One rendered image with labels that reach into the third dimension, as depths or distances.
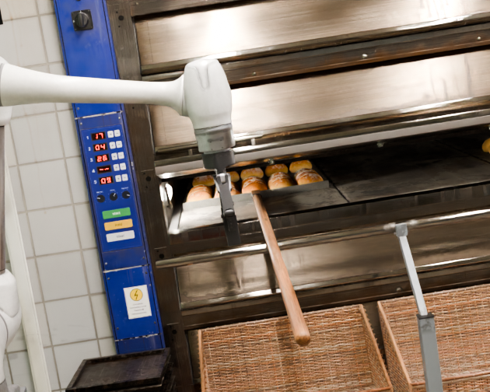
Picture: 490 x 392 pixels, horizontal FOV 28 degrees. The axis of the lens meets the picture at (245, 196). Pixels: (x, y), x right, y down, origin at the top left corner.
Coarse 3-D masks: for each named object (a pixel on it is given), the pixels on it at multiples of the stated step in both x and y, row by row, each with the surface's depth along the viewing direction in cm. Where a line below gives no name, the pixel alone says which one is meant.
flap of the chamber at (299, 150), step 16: (416, 128) 302; (432, 128) 302; (448, 128) 302; (464, 128) 310; (480, 128) 321; (304, 144) 302; (320, 144) 302; (336, 144) 302; (352, 144) 302; (368, 144) 312; (240, 160) 302; (256, 160) 306; (160, 176) 309; (176, 176) 320
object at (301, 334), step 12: (264, 216) 307; (264, 228) 290; (276, 240) 274; (276, 252) 255; (276, 264) 242; (276, 276) 235; (288, 276) 230; (288, 288) 218; (288, 300) 209; (288, 312) 202; (300, 312) 200; (300, 324) 190; (300, 336) 185
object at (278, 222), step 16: (416, 192) 325; (432, 192) 320; (448, 192) 320; (464, 192) 320; (480, 192) 321; (320, 208) 322; (336, 208) 320; (352, 208) 320; (368, 208) 320; (384, 208) 320; (400, 208) 321; (240, 224) 320; (256, 224) 320; (272, 224) 320; (288, 224) 320; (304, 224) 320; (176, 240) 320; (192, 240) 320
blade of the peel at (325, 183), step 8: (320, 176) 387; (304, 184) 363; (312, 184) 363; (320, 184) 363; (328, 184) 363; (240, 192) 382; (264, 192) 362; (272, 192) 363; (280, 192) 363; (288, 192) 363; (296, 192) 363; (184, 200) 375; (200, 200) 362; (208, 200) 362; (216, 200) 362; (240, 200) 363; (184, 208) 362; (192, 208) 362
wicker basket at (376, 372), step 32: (256, 320) 321; (288, 320) 321; (320, 320) 321; (352, 320) 321; (224, 352) 320; (256, 352) 321; (288, 352) 320; (320, 352) 320; (352, 352) 320; (224, 384) 319; (256, 384) 319; (288, 384) 319; (352, 384) 319; (384, 384) 290
